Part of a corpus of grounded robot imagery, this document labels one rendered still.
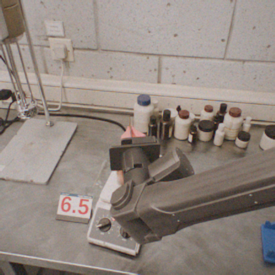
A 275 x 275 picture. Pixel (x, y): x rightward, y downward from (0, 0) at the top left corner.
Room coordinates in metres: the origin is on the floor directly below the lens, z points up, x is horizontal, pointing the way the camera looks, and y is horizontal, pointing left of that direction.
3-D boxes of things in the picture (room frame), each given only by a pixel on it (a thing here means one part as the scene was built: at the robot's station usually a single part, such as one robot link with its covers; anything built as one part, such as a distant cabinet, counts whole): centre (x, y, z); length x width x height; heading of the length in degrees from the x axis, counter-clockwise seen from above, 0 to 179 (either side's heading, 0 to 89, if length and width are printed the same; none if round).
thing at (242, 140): (0.77, -0.36, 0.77); 0.04 x 0.04 x 0.04
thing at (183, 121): (0.81, -0.16, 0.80); 0.06 x 0.06 x 0.10
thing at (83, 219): (0.48, 0.17, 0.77); 0.09 x 0.06 x 0.04; 81
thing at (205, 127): (0.81, -0.24, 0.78); 0.05 x 0.05 x 0.06
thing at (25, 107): (0.75, 0.34, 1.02); 0.07 x 0.07 x 0.25
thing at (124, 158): (0.41, 0.00, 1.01); 0.10 x 0.07 x 0.07; 97
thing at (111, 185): (0.50, 0.02, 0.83); 0.12 x 0.12 x 0.01; 73
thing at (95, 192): (0.56, 0.12, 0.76); 0.06 x 0.06 x 0.02
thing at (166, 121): (0.81, -0.10, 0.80); 0.04 x 0.04 x 0.11
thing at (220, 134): (0.77, -0.28, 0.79); 0.03 x 0.03 x 0.08
